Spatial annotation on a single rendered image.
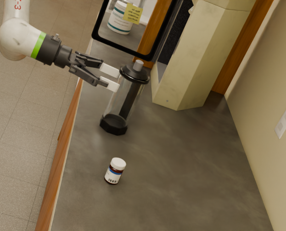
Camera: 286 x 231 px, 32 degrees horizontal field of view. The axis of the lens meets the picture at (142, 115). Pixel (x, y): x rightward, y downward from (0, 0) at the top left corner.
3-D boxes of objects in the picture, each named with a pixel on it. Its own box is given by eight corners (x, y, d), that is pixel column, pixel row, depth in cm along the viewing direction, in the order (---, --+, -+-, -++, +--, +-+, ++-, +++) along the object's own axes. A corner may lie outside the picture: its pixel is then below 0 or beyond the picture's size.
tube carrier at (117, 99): (127, 122, 181) (149, 72, 172) (127, 137, 172) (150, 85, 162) (100, 112, 179) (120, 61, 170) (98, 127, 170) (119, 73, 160)
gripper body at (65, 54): (59, 48, 157) (86, 61, 159) (63, 39, 165) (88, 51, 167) (51, 68, 161) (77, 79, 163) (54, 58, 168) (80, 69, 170)
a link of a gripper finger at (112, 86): (100, 75, 161) (100, 76, 160) (120, 84, 162) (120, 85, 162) (96, 83, 162) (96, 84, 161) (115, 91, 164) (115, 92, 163)
